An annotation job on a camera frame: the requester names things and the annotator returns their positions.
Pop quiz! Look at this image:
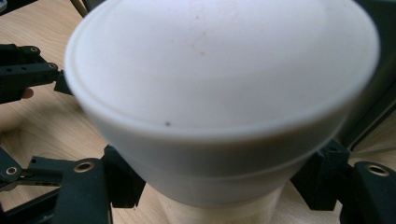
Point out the white lid jar yellow powder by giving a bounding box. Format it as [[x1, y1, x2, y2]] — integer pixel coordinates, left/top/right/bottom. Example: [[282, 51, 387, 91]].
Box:
[[64, 0, 381, 224]]

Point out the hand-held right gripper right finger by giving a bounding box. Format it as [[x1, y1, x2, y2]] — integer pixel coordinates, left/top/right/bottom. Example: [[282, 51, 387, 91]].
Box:
[[290, 139, 396, 224]]

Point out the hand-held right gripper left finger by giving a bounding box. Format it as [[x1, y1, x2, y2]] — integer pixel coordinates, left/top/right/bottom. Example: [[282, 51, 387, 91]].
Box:
[[51, 144, 147, 224]]

